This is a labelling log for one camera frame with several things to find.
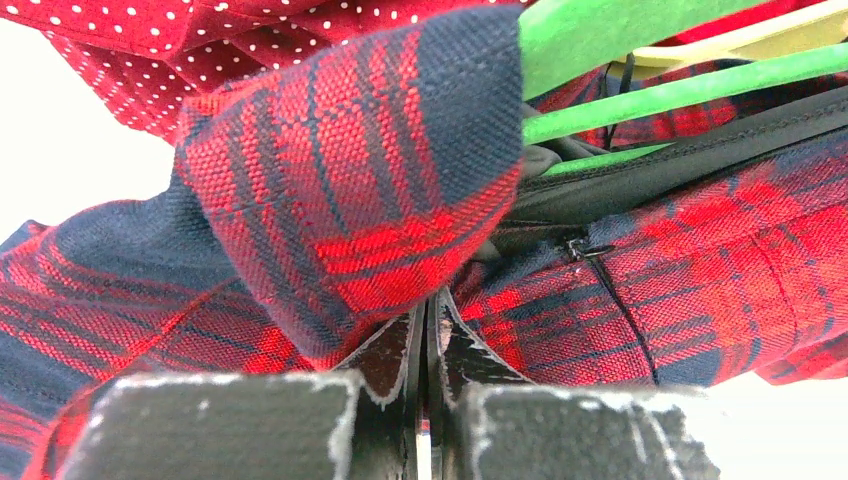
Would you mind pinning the wooden hanger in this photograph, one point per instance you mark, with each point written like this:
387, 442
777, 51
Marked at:
816, 26

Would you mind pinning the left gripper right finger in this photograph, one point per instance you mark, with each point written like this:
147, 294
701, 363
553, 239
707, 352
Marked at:
488, 421

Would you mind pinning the red plaid shirt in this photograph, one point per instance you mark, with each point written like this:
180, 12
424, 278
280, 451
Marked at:
310, 205

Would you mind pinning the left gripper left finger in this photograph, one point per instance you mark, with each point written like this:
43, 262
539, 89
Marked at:
354, 422

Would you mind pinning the red polka dot garment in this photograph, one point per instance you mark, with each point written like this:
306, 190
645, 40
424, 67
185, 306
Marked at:
143, 58

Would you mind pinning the green hanger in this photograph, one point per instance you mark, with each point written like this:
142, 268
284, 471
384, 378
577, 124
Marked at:
592, 115

